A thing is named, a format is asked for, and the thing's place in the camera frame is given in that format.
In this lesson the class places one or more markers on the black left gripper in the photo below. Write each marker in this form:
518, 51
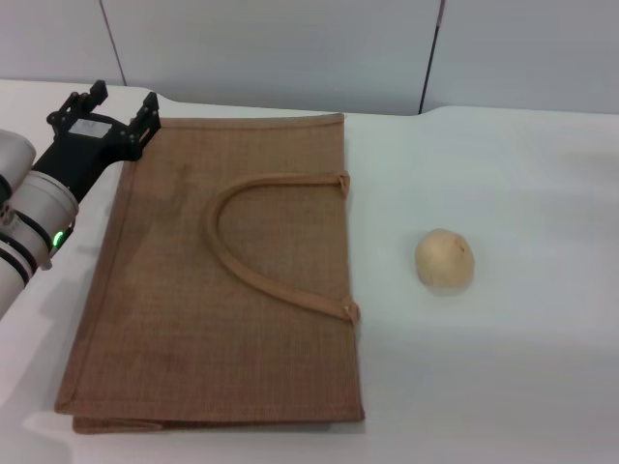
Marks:
82, 145

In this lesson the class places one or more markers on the brown jute handbag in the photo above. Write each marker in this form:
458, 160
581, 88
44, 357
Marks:
193, 338

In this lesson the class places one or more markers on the beige round potato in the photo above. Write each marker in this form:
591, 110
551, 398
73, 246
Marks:
444, 258

